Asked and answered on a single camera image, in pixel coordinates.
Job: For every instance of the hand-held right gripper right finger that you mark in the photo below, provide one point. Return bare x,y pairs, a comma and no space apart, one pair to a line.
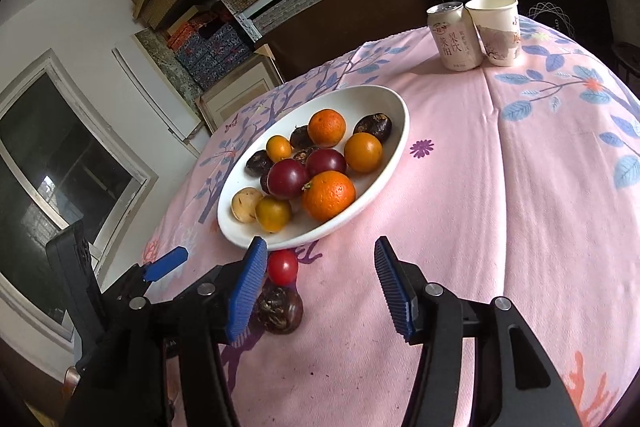
392,292

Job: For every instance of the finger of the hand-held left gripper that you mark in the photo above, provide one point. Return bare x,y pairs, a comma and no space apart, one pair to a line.
165,263

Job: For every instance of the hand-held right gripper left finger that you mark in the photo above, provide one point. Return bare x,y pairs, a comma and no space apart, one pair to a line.
247,292

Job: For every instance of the red cherry tomato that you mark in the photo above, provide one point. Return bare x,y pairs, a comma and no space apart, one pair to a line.
283,267

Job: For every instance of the white oval plate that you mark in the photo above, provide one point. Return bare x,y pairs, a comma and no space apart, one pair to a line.
295,229

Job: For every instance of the beige round longan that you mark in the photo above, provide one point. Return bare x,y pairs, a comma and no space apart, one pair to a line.
245,204

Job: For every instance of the large orange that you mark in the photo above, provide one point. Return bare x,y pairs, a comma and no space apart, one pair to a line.
328,197

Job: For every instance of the dark red plum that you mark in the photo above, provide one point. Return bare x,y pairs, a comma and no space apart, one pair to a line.
287,179

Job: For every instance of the yellow-orange mandarin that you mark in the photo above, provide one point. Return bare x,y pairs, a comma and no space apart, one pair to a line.
363,152

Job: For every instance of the small dark water chestnut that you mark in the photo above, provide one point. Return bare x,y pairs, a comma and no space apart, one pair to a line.
301,155

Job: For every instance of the small yellow kumquat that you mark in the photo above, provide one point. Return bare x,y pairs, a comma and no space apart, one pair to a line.
278,148

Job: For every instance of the large dark water chestnut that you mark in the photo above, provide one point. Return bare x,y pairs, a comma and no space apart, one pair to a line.
372,127

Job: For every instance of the small dark orange mandarin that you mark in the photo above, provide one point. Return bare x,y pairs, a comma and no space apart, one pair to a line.
326,127

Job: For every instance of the pink floral tablecloth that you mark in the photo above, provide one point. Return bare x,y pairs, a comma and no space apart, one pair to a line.
475,207

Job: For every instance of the white framed window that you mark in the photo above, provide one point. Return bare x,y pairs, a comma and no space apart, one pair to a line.
50,157

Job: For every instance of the green marble slab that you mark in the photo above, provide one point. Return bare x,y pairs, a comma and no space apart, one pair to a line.
160,62

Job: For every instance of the stack of blue patterned boxes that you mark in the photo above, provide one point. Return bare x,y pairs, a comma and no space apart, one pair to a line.
215,52

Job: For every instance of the white drink can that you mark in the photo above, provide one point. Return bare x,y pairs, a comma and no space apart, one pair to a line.
452,42

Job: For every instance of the dark brown wooden board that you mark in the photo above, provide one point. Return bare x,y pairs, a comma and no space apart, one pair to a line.
350,17

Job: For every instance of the white paper cup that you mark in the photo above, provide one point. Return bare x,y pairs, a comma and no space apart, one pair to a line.
495,32

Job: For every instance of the dark wooden chair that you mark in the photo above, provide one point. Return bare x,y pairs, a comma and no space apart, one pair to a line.
627,62

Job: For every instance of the leaning picture frame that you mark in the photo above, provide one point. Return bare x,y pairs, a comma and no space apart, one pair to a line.
235,99

